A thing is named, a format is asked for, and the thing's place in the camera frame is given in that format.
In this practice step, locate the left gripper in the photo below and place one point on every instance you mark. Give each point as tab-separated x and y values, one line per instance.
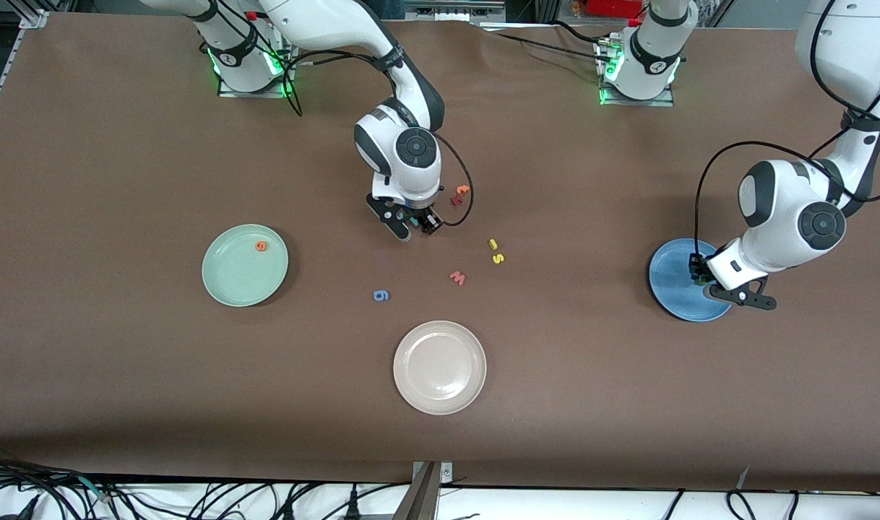
697	268

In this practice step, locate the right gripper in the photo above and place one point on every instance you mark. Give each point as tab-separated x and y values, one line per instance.
425	217

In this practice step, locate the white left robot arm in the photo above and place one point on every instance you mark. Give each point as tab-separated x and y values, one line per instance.
787	217

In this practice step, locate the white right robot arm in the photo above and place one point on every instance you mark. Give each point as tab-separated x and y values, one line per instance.
324	22

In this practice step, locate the blue plate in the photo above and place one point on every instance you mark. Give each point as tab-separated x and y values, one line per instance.
675	289

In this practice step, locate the pink foam letter w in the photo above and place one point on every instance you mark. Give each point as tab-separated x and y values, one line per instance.
458	277

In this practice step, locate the beige plate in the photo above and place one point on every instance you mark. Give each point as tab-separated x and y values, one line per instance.
440	367

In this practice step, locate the brown table cover sheet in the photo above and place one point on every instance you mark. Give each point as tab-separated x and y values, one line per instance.
555	397

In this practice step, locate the pale green plate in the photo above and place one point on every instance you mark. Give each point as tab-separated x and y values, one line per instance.
238	274

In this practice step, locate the small pale tape strip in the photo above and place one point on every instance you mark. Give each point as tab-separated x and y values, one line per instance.
743	480

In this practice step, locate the red box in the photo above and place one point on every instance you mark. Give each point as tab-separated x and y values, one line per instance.
613	7

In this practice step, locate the aluminium profile bar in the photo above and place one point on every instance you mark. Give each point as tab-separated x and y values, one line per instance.
422	498

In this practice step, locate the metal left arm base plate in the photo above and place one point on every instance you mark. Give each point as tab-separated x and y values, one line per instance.
635	102

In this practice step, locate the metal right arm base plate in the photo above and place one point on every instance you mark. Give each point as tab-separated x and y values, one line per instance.
290	72

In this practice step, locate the aluminium corner frame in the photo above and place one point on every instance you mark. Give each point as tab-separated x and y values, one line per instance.
34	18

